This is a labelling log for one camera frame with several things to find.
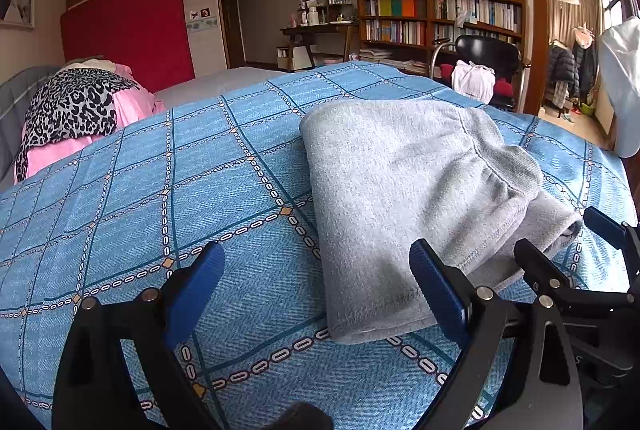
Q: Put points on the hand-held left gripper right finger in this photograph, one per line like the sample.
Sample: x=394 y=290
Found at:
x=440 y=290

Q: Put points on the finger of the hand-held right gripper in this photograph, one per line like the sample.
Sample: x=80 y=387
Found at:
x=605 y=225
x=537 y=262

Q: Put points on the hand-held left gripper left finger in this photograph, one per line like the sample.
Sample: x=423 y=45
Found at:
x=200 y=280

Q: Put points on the grey pants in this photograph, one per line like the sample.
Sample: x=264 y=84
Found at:
x=400 y=190

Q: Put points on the blue checked bed cover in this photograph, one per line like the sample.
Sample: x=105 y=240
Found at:
x=175 y=190

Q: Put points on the dark hanging jackets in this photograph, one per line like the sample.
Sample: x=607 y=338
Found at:
x=567 y=67

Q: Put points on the red cushion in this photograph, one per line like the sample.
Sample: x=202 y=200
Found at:
x=502 y=88

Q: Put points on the pink cloth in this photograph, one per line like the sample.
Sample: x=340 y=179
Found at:
x=135 y=107

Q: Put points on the white garment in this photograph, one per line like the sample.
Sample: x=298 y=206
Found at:
x=472 y=82

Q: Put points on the grey bed sheet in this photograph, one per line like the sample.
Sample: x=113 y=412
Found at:
x=225 y=84

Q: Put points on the black office chair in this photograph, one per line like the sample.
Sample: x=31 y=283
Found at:
x=487 y=52

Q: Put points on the leopard print cloth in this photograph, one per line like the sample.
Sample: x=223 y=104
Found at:
x=75 y=107

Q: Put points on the wooden bookshelf with books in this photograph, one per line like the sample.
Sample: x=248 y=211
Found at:
x=450 y=17

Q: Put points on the wooden desk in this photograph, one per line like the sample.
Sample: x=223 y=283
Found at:
x=320 y=34

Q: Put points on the wooden door frame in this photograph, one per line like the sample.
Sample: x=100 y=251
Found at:
x=532 y=9

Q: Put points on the red wall panel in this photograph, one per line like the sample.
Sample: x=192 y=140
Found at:
x=130 y=29

